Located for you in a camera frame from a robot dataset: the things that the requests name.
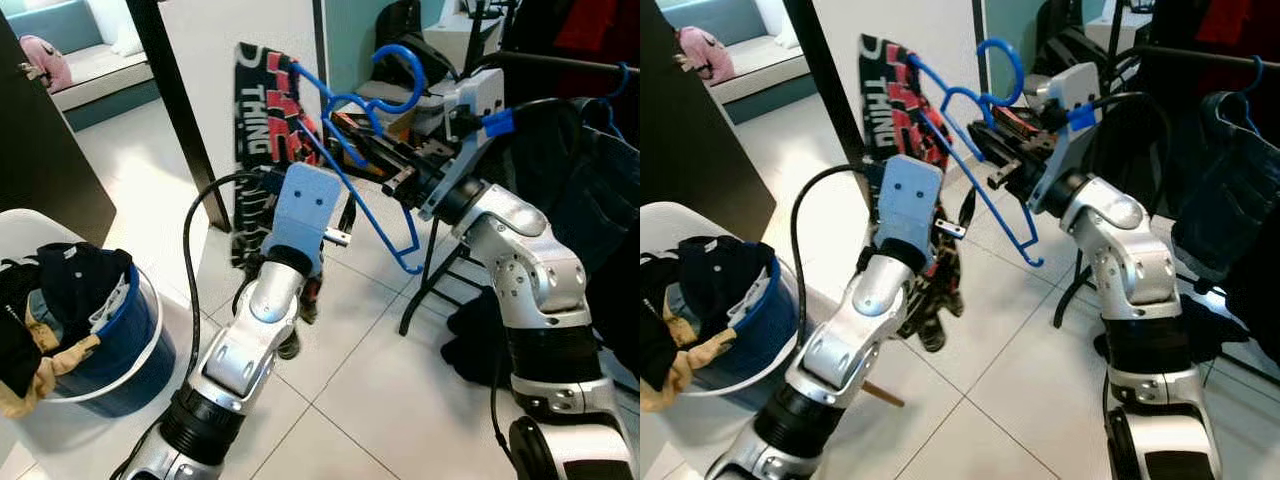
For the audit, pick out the grey blue sofa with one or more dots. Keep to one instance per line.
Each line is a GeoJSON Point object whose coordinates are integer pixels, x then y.
{"type": "Point", "coordinates": [110, 95]}
{"type": "Point", "coordinates": [770, 90]}

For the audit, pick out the pink bag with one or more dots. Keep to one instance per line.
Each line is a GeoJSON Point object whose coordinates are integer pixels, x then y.
{"type": "Point", "coordinates": [45, 62]}
{"type": "Point", "coordinates": [705, 55]}

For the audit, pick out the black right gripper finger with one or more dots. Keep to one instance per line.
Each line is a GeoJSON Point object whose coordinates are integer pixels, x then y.
{"type": "Point", "coordinates": [1000, 126]}
{"type": "Point", "coordinates": [992, 153]}
{"type": "Point", "coordinates": [372, 158]}
{"type": "Point", "coordinates": [368, 130]}

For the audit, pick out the blue plastic clothes hanger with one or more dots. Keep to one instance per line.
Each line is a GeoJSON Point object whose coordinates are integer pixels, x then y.
{"type": "Point", "coordinates": [1256, 75]}
{"type": "Point", "coordinates": [623, 80]}
{"type": "Point", "coordinates": [425, 78]}
{"type": "Point", "coordinates": [1023, 75]}

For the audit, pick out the white cushion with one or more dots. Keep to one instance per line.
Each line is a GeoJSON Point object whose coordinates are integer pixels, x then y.
{"type": "Point", "coordinates": [778, 22]}
{"type": "Point", "coordinates": [112, 25]}

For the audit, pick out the wooden chair leg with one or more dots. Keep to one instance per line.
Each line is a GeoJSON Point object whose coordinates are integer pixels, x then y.
{"type": "Point", "coordinates": [885, 395]}

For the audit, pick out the black door frame post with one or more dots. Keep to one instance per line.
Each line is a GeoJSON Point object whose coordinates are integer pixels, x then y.
{"type": "Point", "coordinates": [180, 110]}
{"type": "Point", "coordinates": [825, 80]}

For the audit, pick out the black hanging garment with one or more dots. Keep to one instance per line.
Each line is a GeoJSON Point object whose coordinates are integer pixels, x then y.
{"type": "Point", "coordinates": [620, 300]}
{"type": "Point", "coordinates": [1260, 290]}

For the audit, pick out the navy garment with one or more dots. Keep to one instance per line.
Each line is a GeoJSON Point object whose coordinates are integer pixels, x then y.
{"type": "Point", "coordinates": [80, 280]}
{"type": "Point", "coordinates": [720, 270]}

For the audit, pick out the blue plastic bucket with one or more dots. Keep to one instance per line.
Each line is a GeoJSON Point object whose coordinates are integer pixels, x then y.
{"type": "Point", "coordinates": [130, 350]}
{"type": "Point", "coordinates": [770, 330]}

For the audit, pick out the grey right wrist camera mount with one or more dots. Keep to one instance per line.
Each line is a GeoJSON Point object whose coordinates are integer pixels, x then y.
{"type": "Point", "coordinates": [480, 100]}
{"type": "Point", "coordinates": [1070, 90]}

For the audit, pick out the black clothes rack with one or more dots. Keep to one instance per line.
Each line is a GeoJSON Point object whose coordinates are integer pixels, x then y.
{"type": "Point", "coordinates": [560, 63]}
{"type": "Point", "coordinates": [1180, 52]}

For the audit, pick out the beige garment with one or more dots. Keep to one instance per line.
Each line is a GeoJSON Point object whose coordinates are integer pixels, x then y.
{"type": "Point", "coordinates": [700, 360]}
{"type": "Point", "coordinates": [60, 365]}

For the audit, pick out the black backpack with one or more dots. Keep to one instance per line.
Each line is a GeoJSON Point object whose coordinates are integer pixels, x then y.
{"type": "Point", "coordinates": [1065, 35]}
{"type": "Point", "coordinates": [410, 40]}

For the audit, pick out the red hanging garment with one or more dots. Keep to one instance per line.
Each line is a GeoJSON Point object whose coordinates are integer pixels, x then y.
{"type": "Point", "coordinates": [590, 25]}
{"type": "Point", "coordinates": [1230, 20]}

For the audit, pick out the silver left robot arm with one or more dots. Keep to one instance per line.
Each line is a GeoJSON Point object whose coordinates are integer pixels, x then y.
{"type": "Point", "coordinates": [240, 350]}
{"type": "Point", "coordinates": [860, 320]}

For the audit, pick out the black clothes heap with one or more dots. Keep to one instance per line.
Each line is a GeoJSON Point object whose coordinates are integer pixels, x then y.
{"type": "Point", "coordinates": [475, 340]}

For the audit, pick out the black red printed garment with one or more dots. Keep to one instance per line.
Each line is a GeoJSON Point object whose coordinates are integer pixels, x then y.
{"type": "Point", "coordinates": [262, 110]}
{"type": "Point", "coordinates": [890, 90]}

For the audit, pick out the black door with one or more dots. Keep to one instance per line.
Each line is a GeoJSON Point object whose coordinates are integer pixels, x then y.
{"type": "Point", "coordinates": [690, 120]}
{"type": "Point", "coordinates": [40, 150]}

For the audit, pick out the dark blue denim garment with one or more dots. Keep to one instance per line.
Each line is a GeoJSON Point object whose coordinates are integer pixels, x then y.
{"type": "Point", "coordinates": [1220, 180]}
{"type": "Point", "coordinates": [590, 180]}

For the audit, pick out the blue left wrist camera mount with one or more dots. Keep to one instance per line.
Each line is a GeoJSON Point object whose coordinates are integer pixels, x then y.
{"type": "Point", "coordinates": [305, 210]}
{"type": "Point", "coordinates": [910, 205]}

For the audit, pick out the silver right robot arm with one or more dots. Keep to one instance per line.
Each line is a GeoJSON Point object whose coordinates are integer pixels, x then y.
{"type": "Point", "coordinates": [540, 270]}
{"type": "Point", "coordinates": [1130, 260]}

